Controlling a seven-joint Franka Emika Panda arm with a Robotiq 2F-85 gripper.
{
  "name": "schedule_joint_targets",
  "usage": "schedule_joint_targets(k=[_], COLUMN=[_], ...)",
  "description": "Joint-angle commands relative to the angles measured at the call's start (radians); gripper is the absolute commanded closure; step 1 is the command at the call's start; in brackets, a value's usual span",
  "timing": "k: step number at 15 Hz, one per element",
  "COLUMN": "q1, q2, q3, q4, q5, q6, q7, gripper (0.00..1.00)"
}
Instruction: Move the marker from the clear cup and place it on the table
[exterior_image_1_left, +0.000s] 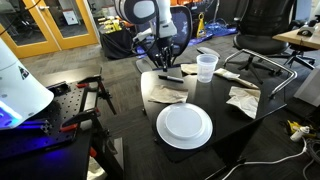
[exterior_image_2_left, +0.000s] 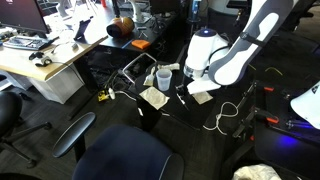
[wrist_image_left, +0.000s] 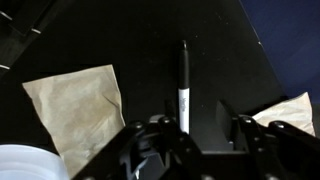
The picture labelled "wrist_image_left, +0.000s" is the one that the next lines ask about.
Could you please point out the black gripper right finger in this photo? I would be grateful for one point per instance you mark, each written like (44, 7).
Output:
(266, 150)

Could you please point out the dark blue mesh office chair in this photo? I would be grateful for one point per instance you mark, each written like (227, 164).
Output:
(290, 40)

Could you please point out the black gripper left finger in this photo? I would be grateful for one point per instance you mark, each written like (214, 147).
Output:
(166, 143)

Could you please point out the white round plate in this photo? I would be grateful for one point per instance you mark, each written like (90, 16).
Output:
(26, 163)

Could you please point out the black marker pen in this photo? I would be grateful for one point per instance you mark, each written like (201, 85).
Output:
(184, 100)

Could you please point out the brown paper napkin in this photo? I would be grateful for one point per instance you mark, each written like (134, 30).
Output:
(290, 111)
(76, 110)

